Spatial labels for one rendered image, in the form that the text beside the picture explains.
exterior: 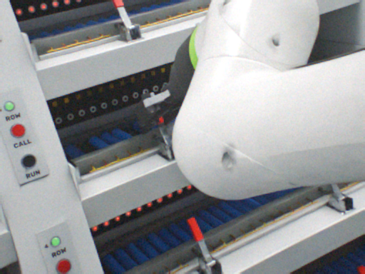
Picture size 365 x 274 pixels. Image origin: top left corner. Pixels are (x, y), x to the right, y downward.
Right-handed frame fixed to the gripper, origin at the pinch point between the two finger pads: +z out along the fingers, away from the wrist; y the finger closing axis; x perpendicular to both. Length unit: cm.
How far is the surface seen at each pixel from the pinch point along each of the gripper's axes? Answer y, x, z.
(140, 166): -5.2, -6.2, 1.3
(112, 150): -7.4, -2.0, 4.1
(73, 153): -12.0, 0.3, 9.1
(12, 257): -25.9, -11.0, 0.5
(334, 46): 44.4, 2.6, 8.2
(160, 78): 8.6, 8.1, 12.2
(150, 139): -0.9, -2.5, 4.4
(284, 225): 16.3, -23.8, 6.3
